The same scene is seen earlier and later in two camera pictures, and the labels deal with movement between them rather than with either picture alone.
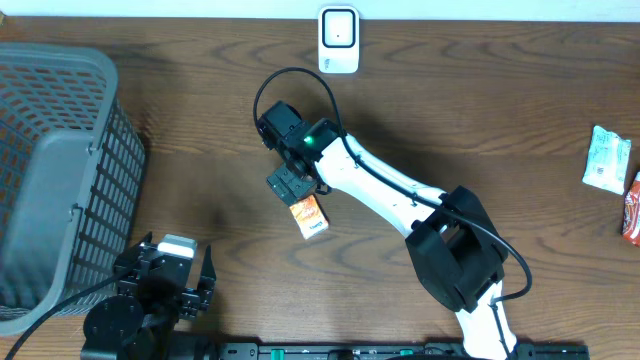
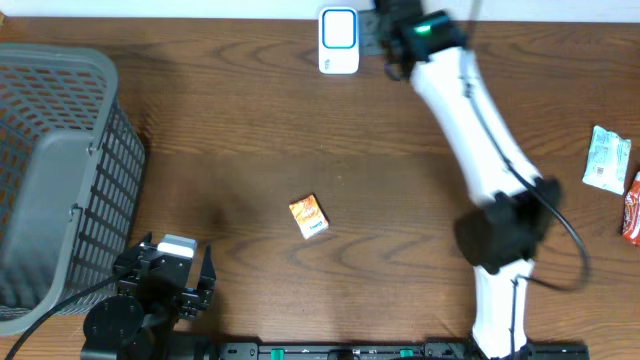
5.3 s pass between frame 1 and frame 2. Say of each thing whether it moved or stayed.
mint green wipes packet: stayed
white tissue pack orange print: stayed
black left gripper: stayed
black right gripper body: moved
